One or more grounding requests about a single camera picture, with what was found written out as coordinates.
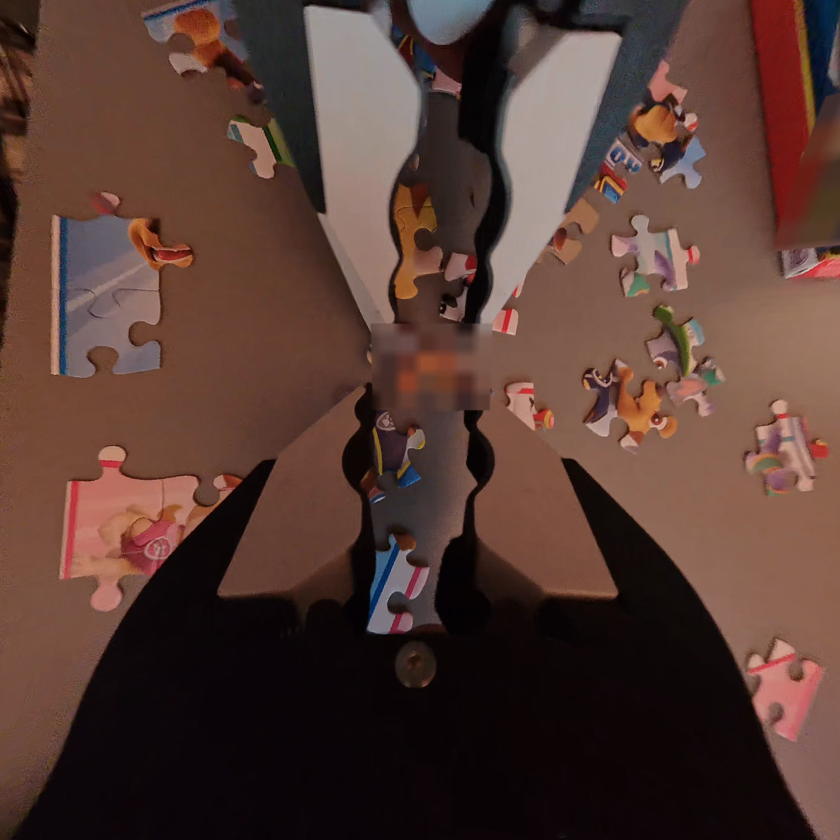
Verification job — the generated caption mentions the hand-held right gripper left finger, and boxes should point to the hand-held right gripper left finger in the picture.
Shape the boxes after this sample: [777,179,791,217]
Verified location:
[218,386,374,634]

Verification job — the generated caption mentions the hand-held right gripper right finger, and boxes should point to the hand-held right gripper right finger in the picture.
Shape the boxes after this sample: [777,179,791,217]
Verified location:
[436,408,618,634]

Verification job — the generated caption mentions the pink striped puzzle piece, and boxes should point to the pink striped puzzle piece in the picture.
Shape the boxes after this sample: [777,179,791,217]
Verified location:
[747,638,824,742]

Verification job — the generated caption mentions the green purple joined puzzle pieces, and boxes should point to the green purple joined puzzle pieces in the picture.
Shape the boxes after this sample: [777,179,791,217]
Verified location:
[646,305,726,417]

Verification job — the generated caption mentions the white purple teal puzzle piece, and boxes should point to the white purple teal puzzle piece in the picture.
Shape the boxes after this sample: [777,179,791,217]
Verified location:
[610,214,700,298]

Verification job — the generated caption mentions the blue puzzle piece with dog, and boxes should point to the blue puzzle piece with dog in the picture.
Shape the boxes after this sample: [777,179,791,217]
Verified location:
[141,0,258,88]

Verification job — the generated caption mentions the pink dog puzzle section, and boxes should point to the pink dog puzzle section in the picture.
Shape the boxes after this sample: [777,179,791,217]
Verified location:
[59,446,245,613]

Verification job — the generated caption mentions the rainbow puzzle piece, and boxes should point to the rainbow puzzle piece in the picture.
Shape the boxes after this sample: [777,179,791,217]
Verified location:
[745,400,829,496]

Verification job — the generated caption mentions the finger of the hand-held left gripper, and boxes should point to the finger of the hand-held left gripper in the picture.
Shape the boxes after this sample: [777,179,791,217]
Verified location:
[303,7,422,326]
[459,29,623,326]

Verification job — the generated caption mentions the yellow puzzle piece pale knob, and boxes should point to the yellow puzzle piece pale knob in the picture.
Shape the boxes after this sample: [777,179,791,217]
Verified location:
[392,246,445,301]

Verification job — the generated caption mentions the blue white red-striped puzzle piece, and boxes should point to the blue white red-striped puzzle piece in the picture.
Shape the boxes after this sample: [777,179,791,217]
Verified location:
[367,533,431,634]

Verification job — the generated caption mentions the tan face-down puzzle piece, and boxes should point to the tan face-down puzzle piece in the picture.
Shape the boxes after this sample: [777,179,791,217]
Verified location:
[538,197,599,265]

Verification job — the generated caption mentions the blue uniform dog puzzle piece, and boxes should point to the blue uniform dog puzzle piece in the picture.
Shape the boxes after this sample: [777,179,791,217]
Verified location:
[364,410,426,503]

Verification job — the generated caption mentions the red puzzle box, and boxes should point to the red puzzle box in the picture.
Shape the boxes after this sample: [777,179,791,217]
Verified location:
[751,0,840,280]

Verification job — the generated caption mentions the blue sky puzzle section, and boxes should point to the blue sky puzzle section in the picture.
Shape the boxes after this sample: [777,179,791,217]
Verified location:
[51,192,194,378]

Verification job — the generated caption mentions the brown dog navy puzzle piece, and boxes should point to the brown dog navy puzzle piece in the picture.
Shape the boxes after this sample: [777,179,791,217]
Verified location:
[583,359,678,454]

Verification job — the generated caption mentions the grey desk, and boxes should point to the grey desk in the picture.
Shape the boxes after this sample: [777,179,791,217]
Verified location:
[0,0,840,840]

